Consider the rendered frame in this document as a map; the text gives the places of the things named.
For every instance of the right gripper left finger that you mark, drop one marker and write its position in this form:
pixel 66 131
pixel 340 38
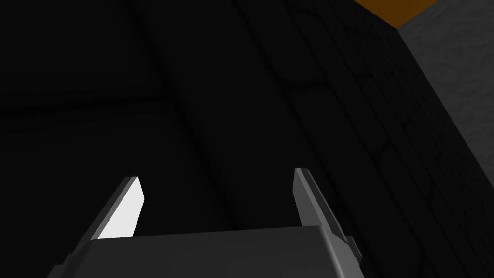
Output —
pixel 124 210

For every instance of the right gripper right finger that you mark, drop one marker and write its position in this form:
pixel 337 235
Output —
pixel 314 204

